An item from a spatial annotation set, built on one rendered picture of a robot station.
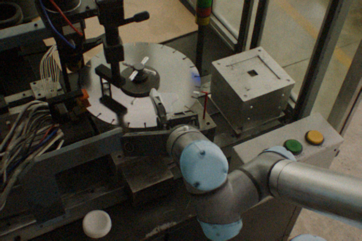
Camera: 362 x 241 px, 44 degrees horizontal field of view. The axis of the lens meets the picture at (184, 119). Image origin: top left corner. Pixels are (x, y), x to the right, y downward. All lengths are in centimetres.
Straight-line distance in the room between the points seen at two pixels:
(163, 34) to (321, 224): 111
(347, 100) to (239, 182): 49
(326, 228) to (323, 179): 140
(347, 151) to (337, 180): 171
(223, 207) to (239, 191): 5
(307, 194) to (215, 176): 15
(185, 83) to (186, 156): 49
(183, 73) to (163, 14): 58
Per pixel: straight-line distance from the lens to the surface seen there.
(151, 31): 170
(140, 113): 113
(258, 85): 131
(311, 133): 121
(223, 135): 134
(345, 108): 124
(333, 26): 115
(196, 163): 73
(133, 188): 115
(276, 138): 118
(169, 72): 124
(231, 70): 134
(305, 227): 212
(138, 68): 117
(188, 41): 167
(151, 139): 90
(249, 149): 114
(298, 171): 79
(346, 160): 240
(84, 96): 116
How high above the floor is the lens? 179
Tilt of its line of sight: 48 degrees down
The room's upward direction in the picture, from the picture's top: 4 degrees clockwise
